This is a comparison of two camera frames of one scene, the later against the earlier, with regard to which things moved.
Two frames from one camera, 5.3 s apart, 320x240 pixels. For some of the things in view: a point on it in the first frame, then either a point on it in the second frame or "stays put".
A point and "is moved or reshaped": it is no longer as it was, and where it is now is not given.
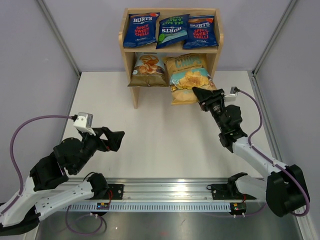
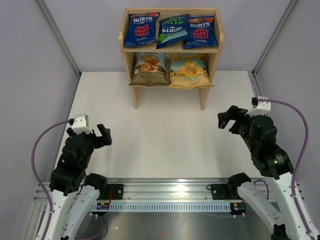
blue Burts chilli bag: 201,32 stays put
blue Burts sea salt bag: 173,31 stays put
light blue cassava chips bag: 150,70 stays put
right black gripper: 207,98 → 234,113
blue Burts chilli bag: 140,29 stays put
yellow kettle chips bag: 186,71 is moved or reshaped
